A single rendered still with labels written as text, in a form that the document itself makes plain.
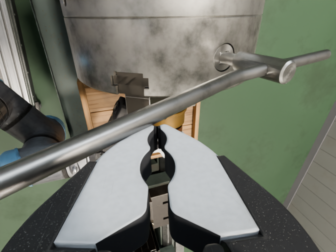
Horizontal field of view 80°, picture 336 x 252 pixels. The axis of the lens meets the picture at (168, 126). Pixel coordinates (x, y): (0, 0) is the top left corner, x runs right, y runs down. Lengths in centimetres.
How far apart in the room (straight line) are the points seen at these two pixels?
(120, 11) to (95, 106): 41
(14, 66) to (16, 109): 82
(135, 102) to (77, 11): 13
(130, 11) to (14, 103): 34
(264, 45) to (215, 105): 64
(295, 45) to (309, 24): 19
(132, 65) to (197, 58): 8
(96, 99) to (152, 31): 40
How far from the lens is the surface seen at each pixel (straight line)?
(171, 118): 40
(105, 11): 26
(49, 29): 93
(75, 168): 43
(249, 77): 20
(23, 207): 218
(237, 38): 28
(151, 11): 24
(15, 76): 133
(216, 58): 27
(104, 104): 62
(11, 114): 51
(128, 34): 25
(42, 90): 157
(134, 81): 27
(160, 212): 84
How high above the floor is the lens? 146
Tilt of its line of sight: 55 degrees down
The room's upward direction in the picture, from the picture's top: 145 degrees clockwise
